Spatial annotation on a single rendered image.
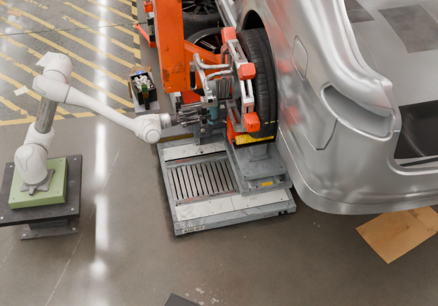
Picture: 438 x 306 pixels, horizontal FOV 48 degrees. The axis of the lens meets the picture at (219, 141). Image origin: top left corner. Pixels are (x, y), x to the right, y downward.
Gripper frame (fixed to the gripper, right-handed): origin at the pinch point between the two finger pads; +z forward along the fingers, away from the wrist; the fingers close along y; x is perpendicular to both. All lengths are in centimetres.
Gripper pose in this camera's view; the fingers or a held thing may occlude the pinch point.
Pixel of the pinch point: (204, 114)
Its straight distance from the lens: 288.3
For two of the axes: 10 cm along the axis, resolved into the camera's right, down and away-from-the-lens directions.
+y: 2.3, 7.0, -6.7
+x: 0.0, -6.9, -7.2
